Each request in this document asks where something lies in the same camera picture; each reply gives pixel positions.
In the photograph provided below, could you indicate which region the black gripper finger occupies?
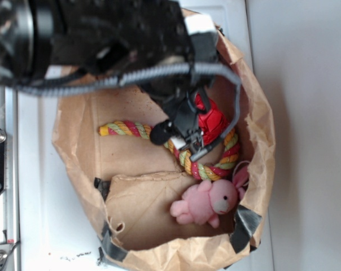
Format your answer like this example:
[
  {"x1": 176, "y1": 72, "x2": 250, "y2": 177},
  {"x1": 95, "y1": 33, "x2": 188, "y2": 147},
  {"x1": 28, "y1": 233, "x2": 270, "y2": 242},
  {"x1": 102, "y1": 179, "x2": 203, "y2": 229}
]
[
  {"x1": 150, "y1": 120, "x2": 175, "y2": 145},
  {"x1": 170, "y1": 95, "x2": 210, "y2": 161}
]

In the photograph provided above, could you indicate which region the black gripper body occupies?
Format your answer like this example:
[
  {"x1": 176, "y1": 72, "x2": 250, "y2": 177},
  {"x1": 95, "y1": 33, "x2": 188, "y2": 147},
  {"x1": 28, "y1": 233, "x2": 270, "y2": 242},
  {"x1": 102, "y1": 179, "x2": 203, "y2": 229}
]
[{"x1": 52, "y1": 1, "x2": 217, "y2": 112}]

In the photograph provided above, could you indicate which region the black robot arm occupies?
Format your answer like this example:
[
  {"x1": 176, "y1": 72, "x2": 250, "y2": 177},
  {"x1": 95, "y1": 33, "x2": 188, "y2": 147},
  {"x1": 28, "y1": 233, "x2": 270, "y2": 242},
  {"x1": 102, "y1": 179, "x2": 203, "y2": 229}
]
[{"x1": 0, "y1": 1, "x2": 221, "y2": 161}]

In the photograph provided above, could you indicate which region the red crumpled paper ball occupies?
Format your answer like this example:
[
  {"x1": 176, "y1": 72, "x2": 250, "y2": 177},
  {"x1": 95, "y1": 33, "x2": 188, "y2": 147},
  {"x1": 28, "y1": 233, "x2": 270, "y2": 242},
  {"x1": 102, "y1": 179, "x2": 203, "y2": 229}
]
[{"x1": 198, "y1": 99, "x2": 229, "y2": 146}]

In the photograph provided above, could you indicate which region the brown paper bag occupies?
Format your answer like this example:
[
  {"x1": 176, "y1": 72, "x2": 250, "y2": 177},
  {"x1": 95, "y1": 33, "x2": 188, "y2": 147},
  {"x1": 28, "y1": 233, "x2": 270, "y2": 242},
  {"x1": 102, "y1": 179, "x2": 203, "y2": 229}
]
[{"x1": 51, "y1": 8, "x2": 276, "y2": 271}]

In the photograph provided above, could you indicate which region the pink plush bunny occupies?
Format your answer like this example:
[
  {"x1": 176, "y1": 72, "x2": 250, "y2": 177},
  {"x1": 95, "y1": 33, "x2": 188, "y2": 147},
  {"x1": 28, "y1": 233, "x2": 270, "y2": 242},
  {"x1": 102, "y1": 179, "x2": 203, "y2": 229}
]
[{"x1": 170, "y1": 166, "x2": 249, "y2": 228}]

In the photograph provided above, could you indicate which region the grey braided cable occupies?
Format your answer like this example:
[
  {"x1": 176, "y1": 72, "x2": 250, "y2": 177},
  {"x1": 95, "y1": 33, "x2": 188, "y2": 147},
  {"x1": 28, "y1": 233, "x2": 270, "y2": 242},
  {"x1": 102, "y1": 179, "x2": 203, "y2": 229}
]
[{"x1": 6, "y1": 62, "x2": 242, "y2": 153}]

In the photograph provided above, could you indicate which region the multicolour twisted rope toy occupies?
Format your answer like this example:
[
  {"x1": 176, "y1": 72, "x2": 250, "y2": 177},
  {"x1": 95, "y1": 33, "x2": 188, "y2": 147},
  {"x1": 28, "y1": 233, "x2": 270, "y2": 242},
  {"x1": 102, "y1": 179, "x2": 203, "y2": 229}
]
[{"x1": 98, "y1": 121, "x2": 241, "y2": 181}]

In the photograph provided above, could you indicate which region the aluminium frame rail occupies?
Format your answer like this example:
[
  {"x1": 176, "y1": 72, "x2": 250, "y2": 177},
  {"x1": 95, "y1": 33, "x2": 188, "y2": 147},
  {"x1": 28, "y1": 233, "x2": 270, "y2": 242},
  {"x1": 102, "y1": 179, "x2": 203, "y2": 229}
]
[{"x1": 0, "y1": 86, "x2": 21, "y2": 270}]

